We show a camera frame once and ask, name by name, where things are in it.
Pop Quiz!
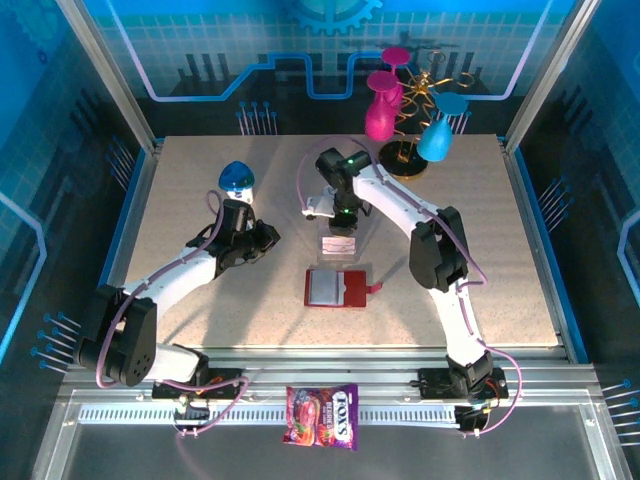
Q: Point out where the red leather card holder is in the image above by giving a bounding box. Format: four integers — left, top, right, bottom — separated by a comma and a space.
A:
303, 268, 385, 309

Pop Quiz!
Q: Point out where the white bottle with blue cap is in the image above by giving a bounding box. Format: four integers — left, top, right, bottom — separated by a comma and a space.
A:
218, 160, 256, 203

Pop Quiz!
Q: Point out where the pink stemmed glass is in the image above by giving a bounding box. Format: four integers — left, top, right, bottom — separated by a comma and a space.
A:
381, 45, 413, 109
363, 69, 404, 143

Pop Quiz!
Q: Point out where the teal stemmed glass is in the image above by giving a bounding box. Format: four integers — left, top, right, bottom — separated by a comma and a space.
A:
415, 91, 470, 163

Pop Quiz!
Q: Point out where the small black connector box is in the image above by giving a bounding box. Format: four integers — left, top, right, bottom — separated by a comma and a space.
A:
457, 405, 489, 432
172, 404, 211, 426

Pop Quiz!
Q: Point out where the purple Fox's candy bag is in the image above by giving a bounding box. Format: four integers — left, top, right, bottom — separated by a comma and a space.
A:
281, 382, 360, 452

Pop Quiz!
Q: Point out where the gold wire glass rack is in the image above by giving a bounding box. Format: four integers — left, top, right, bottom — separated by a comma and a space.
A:
378, 47, 476, 182

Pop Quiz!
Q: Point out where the aluminium table side rail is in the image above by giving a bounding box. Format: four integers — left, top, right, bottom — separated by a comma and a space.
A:
499, 137, 576, 364
82, 139, 166, 364

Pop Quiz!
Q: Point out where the aluminium front frame rail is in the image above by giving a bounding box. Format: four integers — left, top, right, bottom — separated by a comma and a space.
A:
62, 347, 599, 401

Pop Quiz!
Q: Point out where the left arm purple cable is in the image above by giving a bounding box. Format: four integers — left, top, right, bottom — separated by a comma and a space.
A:
93, 189, 251, 440

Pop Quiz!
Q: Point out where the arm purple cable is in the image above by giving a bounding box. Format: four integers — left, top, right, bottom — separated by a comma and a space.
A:
296, 135, 526, 440
93, 189, 251, 440

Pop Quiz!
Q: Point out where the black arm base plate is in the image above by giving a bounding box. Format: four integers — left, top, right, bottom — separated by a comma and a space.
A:
417, 367, 510, 401
152, 367, 251, 401

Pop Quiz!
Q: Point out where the white slotted cable duct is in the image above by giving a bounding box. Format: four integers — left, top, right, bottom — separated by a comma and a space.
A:
78, 405, 459, 427

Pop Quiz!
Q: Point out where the aluminium frame post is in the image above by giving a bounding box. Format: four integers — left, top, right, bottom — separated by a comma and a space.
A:
502, 0, 604, 154
55, 0, 164, 154

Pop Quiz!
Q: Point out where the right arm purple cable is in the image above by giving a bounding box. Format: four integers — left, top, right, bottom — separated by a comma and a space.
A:
296, 135, 526, 440

